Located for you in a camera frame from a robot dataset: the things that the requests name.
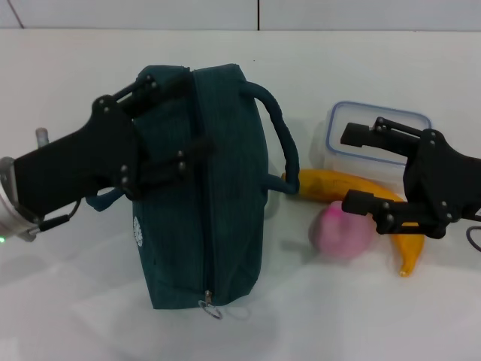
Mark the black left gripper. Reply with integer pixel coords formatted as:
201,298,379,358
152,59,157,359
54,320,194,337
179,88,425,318
14,70,218,223

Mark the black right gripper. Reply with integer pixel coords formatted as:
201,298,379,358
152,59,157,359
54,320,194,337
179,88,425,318
340,117,481,241

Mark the clear food container blue rim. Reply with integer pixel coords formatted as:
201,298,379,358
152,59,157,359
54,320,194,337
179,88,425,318
310,100,433,191

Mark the yellow banana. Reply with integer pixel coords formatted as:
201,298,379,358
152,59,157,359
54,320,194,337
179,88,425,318
281,168,425,279

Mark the pink peach toy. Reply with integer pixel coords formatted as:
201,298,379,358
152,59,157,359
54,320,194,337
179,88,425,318
308,201,377,260

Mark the dark teal insulated lunch bag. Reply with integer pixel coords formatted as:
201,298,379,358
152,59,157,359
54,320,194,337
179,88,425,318
86,63,301,332

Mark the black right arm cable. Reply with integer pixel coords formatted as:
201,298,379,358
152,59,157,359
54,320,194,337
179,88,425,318
465,224,481,253

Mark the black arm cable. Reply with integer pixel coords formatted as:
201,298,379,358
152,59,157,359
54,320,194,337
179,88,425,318
37,199,82,232
465,224,481,253

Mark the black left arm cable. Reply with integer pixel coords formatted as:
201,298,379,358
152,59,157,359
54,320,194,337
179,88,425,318
37,199,82,232

